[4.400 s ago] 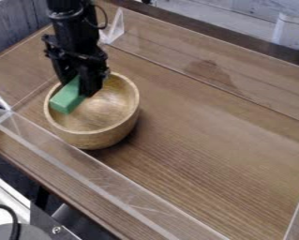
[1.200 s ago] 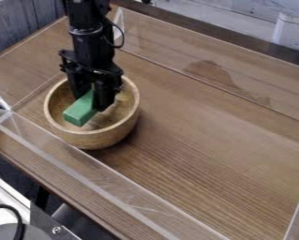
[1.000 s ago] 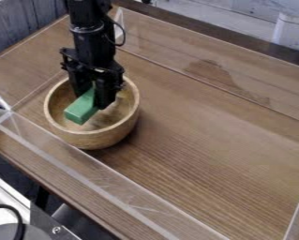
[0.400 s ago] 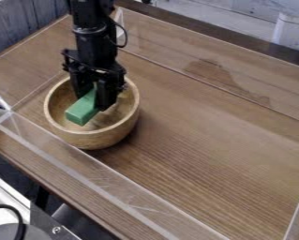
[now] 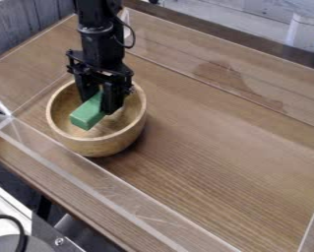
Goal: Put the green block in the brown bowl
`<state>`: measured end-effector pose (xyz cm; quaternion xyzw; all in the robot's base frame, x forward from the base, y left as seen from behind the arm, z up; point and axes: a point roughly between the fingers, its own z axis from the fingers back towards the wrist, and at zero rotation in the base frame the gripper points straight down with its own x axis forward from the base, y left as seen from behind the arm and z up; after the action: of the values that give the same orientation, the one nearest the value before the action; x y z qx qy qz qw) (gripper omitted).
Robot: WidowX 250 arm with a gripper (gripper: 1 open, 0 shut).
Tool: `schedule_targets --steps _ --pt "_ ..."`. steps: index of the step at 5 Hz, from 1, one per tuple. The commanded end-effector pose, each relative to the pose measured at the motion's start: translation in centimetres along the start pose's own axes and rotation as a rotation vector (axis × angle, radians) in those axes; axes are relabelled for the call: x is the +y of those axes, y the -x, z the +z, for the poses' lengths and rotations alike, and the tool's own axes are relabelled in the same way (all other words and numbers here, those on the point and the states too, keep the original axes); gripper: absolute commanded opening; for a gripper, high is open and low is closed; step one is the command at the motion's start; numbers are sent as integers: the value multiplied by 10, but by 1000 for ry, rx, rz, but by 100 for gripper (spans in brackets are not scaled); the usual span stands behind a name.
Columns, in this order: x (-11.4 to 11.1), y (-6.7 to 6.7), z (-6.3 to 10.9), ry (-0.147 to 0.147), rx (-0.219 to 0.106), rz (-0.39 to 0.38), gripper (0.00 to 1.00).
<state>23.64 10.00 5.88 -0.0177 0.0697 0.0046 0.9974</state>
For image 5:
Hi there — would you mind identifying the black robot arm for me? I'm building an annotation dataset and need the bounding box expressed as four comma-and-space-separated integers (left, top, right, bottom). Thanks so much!
65, 0, 135, 115

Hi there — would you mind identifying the brown wooden bowl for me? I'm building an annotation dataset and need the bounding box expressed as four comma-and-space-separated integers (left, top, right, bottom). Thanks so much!
45, 81, 147, 158

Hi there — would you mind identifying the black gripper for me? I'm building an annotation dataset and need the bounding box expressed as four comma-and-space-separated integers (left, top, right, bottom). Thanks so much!
65, 26, 132, 115

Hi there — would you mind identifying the clear acrylic front wall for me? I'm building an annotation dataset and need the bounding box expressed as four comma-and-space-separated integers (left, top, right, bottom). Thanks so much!
0, 115, 242, 252

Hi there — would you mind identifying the grey metal bracket with screw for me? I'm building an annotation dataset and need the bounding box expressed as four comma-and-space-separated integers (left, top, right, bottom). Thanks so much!
29, 214, 85, 252

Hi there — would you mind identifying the white container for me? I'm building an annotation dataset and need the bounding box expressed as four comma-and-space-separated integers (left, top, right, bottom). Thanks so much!
284, 13, 314, 52

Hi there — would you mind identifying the green rectangular block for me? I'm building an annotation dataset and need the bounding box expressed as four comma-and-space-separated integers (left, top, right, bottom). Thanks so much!
69, 92, 105, 131

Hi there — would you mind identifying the clear acrylic corner bracket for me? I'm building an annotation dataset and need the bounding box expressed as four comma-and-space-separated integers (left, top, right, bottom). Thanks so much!
119, 8, 132, 43

